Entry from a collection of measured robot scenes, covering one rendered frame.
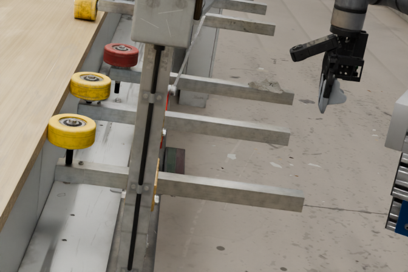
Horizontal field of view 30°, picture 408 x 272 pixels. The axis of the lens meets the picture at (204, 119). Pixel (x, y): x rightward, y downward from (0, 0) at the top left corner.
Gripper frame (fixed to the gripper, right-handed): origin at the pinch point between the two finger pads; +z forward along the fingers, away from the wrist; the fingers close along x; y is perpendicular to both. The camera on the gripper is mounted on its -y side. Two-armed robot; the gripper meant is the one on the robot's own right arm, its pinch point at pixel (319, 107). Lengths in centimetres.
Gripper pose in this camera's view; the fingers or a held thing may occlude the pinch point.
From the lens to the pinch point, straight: 184.4
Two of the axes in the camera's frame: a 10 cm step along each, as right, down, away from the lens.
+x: -0.1, -3.5, 9.4
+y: 9.9, 1.3, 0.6
